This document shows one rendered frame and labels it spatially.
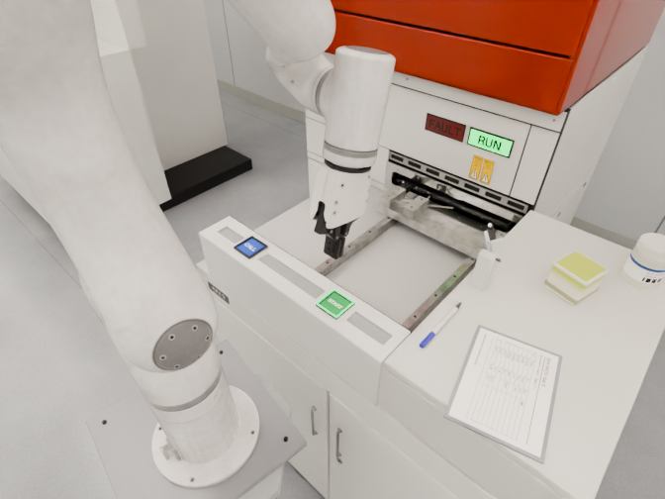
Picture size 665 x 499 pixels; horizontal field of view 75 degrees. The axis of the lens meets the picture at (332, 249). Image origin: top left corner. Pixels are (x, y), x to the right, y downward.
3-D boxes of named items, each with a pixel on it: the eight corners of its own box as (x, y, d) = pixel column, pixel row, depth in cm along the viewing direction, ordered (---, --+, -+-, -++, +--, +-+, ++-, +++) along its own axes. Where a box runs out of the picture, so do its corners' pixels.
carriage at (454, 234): (393, 200, 134) (394, 192, 132) (504, 251, 115) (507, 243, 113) (377, 211, 129) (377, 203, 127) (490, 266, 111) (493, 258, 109)
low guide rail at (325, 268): (408, 208, 136) (409, 200, 134) (413, 210, 135) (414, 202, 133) (292, 293, 108) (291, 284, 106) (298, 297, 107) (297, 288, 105)
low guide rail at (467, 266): (487, 245, 122) (489, 236, 120) (493, 248, 121) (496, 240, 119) (378, 353, 94) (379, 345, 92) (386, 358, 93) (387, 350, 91)
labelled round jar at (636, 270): (624, 261, 95) (645, 228, 89) (661, 277, 91) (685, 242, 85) (616, 278, 91) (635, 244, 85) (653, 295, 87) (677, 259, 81)
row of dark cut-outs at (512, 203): (389, 157, 135) (390, 150, 133) (526, 212, 112) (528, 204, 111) (388, 158, 134) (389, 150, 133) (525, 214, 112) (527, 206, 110)
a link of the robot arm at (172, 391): (161, 428, 61) (97, 315, 45) (114, 346, 71) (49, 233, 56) (236, 377, 66) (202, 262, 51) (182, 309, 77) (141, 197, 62)
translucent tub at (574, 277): (563, 272, 92) (575, 248, 88) (597, 294, 87) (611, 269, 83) (541, 286, 89) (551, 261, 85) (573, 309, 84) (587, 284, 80)
